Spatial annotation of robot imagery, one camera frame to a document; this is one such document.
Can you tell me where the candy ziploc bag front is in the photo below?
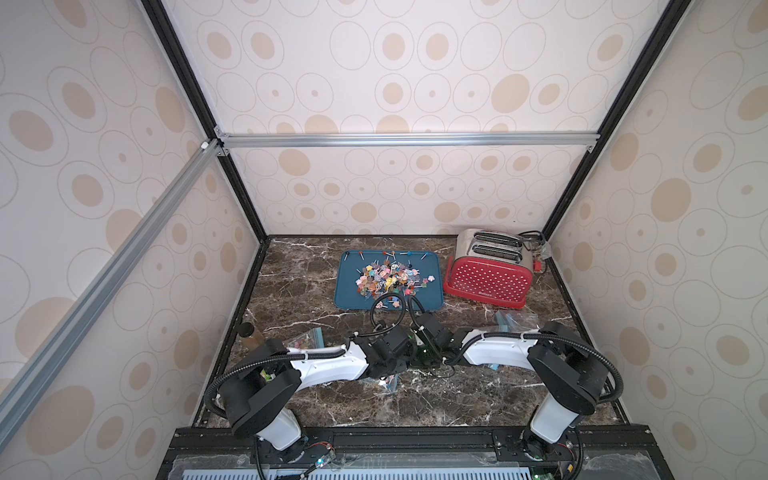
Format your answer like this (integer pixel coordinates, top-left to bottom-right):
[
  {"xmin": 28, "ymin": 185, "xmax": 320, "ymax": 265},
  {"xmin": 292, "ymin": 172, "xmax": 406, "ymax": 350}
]
[{"xmin": 377, "ymin": 374, "xmax": 400, "ymax": 394}]

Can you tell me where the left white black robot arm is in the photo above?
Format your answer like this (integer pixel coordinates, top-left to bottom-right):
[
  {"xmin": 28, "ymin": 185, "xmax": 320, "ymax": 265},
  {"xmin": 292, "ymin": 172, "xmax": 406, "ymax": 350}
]
[{"xmin": 204, "ymin": 326, "xmax": 418, "ymax": 452}]

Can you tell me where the red silver toaster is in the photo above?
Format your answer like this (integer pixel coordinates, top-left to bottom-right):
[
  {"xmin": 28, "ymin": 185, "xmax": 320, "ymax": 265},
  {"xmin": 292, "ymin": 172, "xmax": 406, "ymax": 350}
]
[{"xmin": 443, "ymin": 229, "xmax": 535, "ymax": 309}]

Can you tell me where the poured candy pile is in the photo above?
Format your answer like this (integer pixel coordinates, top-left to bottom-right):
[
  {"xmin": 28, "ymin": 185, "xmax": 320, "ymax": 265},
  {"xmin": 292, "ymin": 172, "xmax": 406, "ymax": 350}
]
[{"xmin": 344, "ymin": 251, "xmax": 436, "ymax": 312}]

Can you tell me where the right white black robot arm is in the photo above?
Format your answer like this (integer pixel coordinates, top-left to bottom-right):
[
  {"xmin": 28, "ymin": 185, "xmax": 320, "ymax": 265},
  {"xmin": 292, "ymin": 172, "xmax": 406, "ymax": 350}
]
[{"xmin": 410, "ymin": 312, "xmax": 624, "ymax": 457}]

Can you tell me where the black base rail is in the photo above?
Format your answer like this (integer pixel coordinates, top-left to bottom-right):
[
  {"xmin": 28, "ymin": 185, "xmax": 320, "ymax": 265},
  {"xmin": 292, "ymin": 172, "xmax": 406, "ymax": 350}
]
[{"xmin": 157, "ymin": 425, "xmax": 673, "ymax": 479}]

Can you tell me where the horizontal aluminium frame bar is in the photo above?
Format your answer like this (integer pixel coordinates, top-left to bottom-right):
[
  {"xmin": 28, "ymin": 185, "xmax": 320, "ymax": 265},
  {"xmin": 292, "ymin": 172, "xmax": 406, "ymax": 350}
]
[{"xmin": 221, "ymin": 131, "xmax": 600, "ymax": 148}]

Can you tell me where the toaster black power cable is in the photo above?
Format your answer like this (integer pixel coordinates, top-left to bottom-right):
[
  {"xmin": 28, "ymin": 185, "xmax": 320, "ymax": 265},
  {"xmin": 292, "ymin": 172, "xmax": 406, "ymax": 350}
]
[{"xmin": 517, "ymin": 230, "xmax": 553, "ymax": 277}]

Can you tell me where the brown spice jar black cap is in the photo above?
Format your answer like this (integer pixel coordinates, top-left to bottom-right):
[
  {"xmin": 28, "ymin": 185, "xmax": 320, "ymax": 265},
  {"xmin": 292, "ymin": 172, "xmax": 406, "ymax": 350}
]
[{"xmin": 236, "ymin": 322, "xmax": 266, "ymax": 351}]

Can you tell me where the teal plastic tray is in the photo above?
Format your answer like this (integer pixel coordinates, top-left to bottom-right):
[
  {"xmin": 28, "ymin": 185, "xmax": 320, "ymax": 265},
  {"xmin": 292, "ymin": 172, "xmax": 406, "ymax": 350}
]
[{"xmin": 333, "ymin": 250, "xmax": 444, "ymax": 311}]

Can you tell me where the left slanted aluminium frame bar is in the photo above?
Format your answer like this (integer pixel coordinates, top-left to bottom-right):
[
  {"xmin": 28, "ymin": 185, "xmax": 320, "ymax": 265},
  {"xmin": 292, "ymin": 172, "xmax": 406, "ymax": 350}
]
[{"xmin": 1, "ymin": 138, "xmax": 223, "ymax": 449}]

